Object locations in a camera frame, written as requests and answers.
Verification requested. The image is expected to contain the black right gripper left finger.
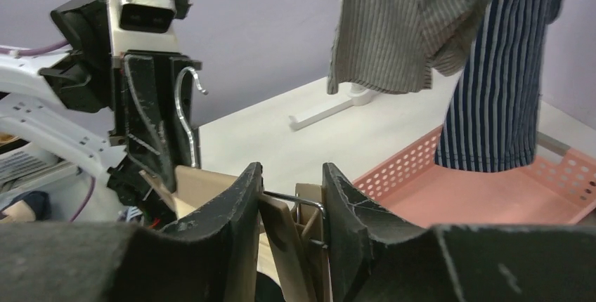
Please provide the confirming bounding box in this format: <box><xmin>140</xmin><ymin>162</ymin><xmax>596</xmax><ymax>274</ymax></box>
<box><xmin>1</xmin><ymin>162</ymin><xmax>263</xmax><ymax>301</ymax></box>

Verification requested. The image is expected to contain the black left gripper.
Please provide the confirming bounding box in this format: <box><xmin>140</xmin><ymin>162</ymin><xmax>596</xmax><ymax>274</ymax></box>
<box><xmin>39</xmin><ymin>0</ymin><xmax>201</xmax><ymax>192</ymax></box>

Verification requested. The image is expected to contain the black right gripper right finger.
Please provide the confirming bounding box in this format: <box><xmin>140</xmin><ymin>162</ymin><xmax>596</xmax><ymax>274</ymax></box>
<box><xmin>322</xmin><ymin>163</ymin><xmax>595</xmax><ymax>301</ymax></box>

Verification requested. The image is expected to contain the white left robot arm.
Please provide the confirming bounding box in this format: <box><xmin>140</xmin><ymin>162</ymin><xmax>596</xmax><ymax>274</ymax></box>
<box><xmin>1</xmin><ymin>0</ymin><xmax>201</xmax><ymax>226</ymax></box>

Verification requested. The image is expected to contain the navy striped underwear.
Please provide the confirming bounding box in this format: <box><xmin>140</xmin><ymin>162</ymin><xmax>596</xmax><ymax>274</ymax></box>
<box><xmin>434</xmin><ymin>0</ymin><xmax>563</xmax><ymax>173</ymax></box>

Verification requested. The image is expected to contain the grey striped underwear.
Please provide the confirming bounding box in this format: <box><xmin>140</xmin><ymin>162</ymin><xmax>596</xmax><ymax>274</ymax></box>
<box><xmin>327</xmin><ymin>0</ymin><xmax>491</xmax><ymax>94</ymax></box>

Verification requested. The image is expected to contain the pink plastic basket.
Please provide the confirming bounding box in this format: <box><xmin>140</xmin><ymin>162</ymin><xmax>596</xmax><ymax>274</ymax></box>
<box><xmin>354</xmin><ymin>127</ymin><xmax>595</xmax><ymax>227</ymax></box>

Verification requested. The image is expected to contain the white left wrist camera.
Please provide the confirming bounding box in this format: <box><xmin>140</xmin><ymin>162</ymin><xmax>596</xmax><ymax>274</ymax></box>
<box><xmin>108</xmin><ymin>0</ymin><xmax>179</xmax><ymax>57</ymax></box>

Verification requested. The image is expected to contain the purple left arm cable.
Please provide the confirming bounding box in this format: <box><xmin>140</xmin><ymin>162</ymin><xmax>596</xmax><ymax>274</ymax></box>
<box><xmin>0</xmin><ymin>0</ymin><xmax>185</xmax><ymax>223</ymax></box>

